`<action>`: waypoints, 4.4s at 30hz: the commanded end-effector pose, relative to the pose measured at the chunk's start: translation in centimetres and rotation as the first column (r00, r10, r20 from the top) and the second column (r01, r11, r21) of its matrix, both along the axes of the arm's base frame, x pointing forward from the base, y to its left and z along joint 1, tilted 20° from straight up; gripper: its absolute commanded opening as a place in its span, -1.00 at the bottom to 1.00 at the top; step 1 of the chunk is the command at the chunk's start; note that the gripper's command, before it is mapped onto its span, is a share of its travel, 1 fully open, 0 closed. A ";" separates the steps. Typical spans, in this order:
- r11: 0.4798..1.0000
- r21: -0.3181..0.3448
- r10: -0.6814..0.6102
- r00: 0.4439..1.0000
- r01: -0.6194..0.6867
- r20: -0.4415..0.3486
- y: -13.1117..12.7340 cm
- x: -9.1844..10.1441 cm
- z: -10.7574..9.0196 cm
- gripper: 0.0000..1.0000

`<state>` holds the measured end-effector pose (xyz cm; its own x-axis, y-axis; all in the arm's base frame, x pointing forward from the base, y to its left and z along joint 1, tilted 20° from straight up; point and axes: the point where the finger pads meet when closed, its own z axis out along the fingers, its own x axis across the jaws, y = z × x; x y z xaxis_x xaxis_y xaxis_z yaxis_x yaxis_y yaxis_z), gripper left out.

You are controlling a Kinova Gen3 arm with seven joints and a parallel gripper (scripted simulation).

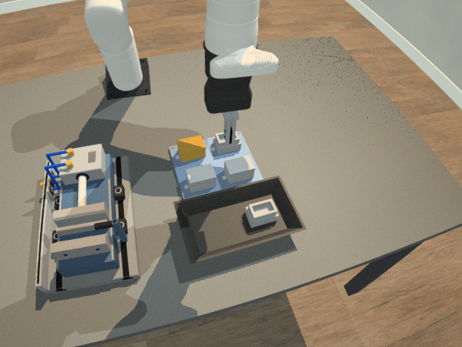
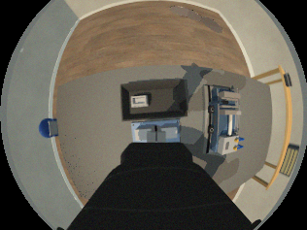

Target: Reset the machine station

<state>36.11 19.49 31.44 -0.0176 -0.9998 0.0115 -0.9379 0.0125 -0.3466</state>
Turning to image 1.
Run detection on yellow rectangular block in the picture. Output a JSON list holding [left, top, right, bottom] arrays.
[[177, 136, 205, 162]]

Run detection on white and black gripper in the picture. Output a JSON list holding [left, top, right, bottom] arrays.
[[203, 13, 278, 144]]

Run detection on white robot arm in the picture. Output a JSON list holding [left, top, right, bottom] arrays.
[[85, 0, 260, 91]]

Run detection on grey flat bar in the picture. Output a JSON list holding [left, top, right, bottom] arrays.
[[56, 219, 108, 236]]

